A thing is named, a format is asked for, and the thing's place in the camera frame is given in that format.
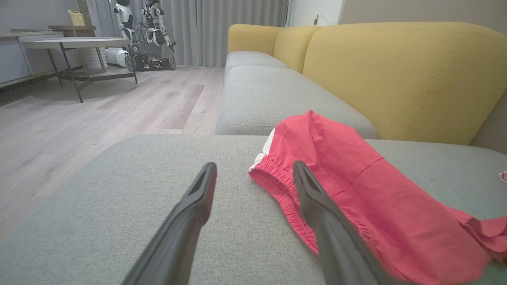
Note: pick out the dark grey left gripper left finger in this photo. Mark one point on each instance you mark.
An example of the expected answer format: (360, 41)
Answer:
(178, 233)

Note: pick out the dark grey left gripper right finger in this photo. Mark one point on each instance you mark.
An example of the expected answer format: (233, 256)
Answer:
(336, 241)

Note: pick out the red mesh shorts white trim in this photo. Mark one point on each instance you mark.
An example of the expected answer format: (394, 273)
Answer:
(368, 190)

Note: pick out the red jersey with white stripes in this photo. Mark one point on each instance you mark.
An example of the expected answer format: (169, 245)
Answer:
(504, 176)

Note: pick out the grey sofa chaise seat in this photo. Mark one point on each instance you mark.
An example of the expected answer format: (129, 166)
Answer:
(119, 206)

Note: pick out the grey sofa seat cushion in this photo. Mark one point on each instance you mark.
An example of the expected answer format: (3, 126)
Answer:
(249, 59)
(269, 99)

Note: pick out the yellow sofa backrest cushion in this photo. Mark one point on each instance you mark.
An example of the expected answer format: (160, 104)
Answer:
(293, 45)
(249, 37)
(404, 79)

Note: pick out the dark wheeled robot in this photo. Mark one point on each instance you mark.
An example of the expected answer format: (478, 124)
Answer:
(152, 51)

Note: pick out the white rounded appliance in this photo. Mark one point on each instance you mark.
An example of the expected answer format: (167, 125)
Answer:
(117, 56)

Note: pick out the white ribbed cylinder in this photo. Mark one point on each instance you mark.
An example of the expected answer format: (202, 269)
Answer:
(95, 58)

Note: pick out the grey curtain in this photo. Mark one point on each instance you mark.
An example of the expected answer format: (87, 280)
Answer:
(225, 27)

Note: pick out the round table black legs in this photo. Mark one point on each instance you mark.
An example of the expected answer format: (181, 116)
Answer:
(75, 42)

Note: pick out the white humanoid robot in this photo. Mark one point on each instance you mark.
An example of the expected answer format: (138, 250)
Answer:
(124, 19)

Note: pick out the brown wooden side stand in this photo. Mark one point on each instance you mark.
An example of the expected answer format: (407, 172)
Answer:
(73, 28)

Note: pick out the yellow watering can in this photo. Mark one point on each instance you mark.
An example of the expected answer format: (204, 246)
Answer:
(77, 18)

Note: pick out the pale low cabinet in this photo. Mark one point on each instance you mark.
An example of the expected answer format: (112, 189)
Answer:
(16, 59)

